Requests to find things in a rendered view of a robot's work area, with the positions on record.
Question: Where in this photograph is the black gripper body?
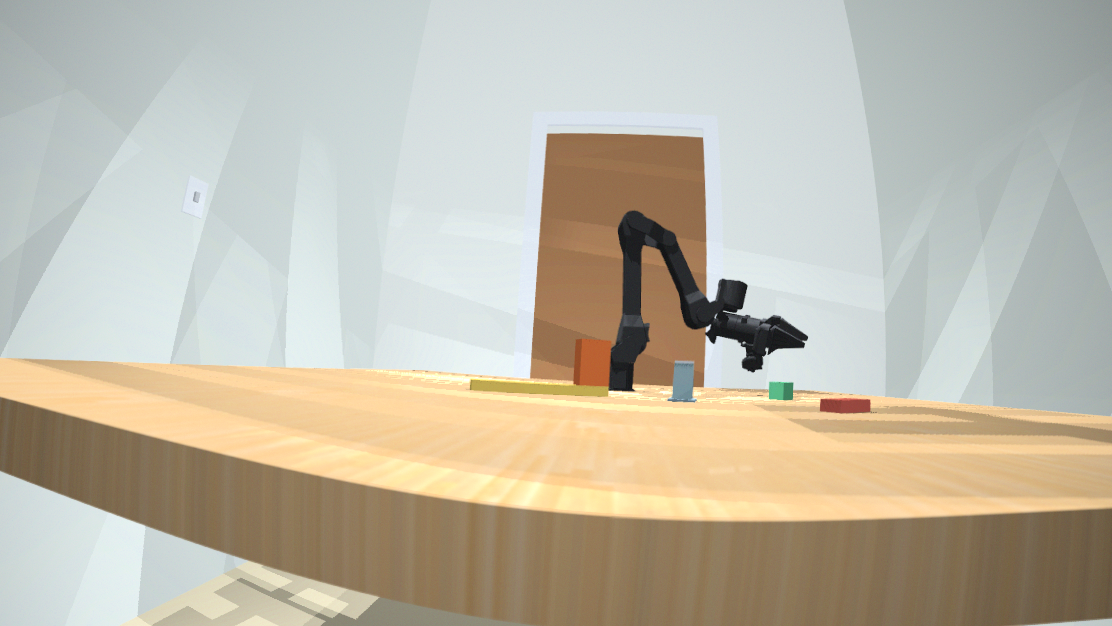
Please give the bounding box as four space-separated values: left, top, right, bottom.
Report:
734 315 781 357

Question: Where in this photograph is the green cube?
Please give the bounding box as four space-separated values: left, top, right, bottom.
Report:
770 381 793 401

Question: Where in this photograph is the yellow bar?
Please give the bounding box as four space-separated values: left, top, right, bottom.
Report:
470 339 612 397

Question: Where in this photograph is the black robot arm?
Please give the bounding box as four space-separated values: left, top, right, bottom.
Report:
608 211 748 393

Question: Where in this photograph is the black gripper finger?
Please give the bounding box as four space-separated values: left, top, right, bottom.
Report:
780 318 808 341
768 325 805 355

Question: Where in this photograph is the red rectangular block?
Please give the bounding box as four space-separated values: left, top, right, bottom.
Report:
820 398 871 414

